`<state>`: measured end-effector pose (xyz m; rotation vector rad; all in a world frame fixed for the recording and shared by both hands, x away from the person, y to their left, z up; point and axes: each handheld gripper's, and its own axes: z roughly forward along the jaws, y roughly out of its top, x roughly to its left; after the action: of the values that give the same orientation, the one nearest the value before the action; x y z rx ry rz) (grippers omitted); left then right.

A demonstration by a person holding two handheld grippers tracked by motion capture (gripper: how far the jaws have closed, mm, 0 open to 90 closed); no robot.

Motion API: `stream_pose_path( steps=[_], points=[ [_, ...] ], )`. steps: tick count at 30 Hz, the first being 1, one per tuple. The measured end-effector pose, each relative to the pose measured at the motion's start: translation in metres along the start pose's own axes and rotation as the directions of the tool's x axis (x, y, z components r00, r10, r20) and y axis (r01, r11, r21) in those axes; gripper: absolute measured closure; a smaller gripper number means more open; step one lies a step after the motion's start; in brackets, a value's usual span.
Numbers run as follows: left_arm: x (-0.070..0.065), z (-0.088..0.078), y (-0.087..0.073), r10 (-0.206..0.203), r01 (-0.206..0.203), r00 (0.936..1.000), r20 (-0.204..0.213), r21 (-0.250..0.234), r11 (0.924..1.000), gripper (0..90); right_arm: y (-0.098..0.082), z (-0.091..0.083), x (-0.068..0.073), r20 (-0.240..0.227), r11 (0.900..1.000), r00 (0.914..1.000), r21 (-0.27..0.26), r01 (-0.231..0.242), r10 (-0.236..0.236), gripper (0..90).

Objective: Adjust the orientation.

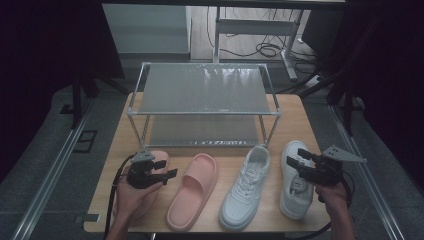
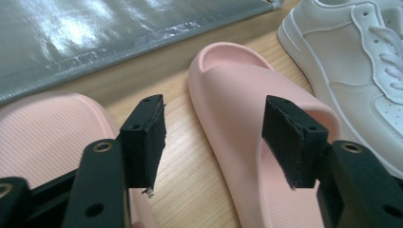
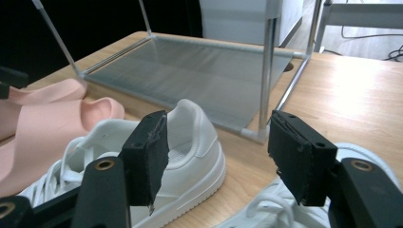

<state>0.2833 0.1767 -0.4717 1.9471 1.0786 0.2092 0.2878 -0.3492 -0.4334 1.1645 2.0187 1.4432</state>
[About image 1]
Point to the aluminium floor rail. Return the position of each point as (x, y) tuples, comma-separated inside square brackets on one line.
[(50, 176), (370, 186)]

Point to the white power strip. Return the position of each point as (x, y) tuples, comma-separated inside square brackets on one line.
[(314, 81)]

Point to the grey cabinet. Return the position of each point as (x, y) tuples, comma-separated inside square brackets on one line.
[(146, 30)]

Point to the person's left hand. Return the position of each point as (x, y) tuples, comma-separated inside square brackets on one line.
[(130, 203)]

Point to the dark curtain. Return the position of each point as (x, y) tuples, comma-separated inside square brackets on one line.
[(400, 83), (33, 66)]

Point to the white metal desk frame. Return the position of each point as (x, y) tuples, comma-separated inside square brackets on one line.
[(256, 27)]

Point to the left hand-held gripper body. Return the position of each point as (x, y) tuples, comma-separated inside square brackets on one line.
[(140, 173)]

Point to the person's right hand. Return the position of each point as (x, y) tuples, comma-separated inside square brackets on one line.
[(333, 196)]

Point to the dark monitor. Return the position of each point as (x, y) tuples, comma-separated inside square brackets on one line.
[(321, 31)]

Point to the white sneaker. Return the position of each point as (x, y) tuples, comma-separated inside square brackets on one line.
[(240, 206), (293, 206)]

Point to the black metal stand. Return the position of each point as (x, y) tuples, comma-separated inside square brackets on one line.
[(348, 110), (77, 100)]

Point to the grey metal shoe rack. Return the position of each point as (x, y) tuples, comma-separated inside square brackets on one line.
[(203, 90)]

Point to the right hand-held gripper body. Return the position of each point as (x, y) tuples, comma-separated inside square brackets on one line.
[(325, 170)]

